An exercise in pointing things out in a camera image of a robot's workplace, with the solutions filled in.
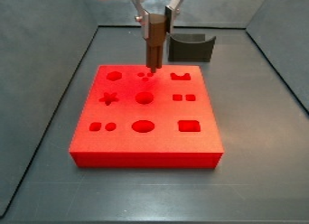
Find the dark grey curved holder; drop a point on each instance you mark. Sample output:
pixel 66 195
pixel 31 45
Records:
pixel 190 47

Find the red shape sorter block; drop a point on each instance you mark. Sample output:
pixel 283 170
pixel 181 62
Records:
pixel 148 120

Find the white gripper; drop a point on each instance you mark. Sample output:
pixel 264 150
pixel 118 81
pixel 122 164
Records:
pixel 142 17

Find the brown three prong peg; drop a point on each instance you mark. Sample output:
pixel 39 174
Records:
pixel 154 42

